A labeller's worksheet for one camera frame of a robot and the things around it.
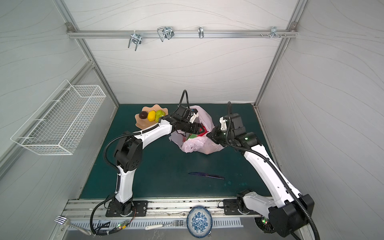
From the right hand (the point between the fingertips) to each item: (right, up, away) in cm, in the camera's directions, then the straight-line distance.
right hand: (208, 130), depth 74 cm
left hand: (-2, 0, +16) cm, 16 cm away
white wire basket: (-71, +3, -6) cm, 71 cm away
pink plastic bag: (-2, -6, -2) cm, 7 cm away
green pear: (-34, +9, +32) cm, 48 cm away
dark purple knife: (+1, -27, +12) cm, 30 cm away
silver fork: (-68, -42, -5) cm, 80 cm away
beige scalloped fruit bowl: (-45, +2, +33) cm, 56 cm away
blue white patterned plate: (-5, -43, -4) cm, 44 cm away
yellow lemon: (-39, +8, +34) cm, 52 cm away
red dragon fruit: (-3, -2, +14) cm, 14 cm away
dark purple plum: (-44, +9, +31) cm, 55 cm away
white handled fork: (-16, -44, -4) cm, 47 cm away
